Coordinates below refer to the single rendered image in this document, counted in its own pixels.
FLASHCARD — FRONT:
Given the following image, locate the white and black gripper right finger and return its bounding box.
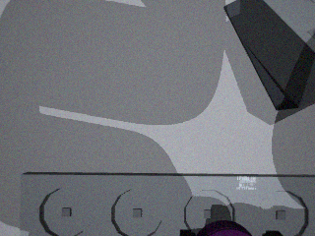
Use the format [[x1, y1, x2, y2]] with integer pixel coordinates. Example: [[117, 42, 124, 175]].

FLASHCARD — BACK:
[[262, 231, 283, 236]]

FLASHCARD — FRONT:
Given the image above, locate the grey key housing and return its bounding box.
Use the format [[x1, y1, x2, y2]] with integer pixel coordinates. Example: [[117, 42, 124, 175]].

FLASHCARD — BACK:
[[223, 0, 315, 110]]

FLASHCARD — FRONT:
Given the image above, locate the grey rectangular panel with round recesses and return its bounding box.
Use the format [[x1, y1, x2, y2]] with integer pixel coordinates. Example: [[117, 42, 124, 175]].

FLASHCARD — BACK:
[[20, 172, 315, 236]]

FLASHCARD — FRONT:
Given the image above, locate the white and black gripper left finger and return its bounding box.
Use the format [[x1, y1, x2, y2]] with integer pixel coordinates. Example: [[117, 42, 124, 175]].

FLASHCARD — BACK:
[[180, 229, 196, 236]]

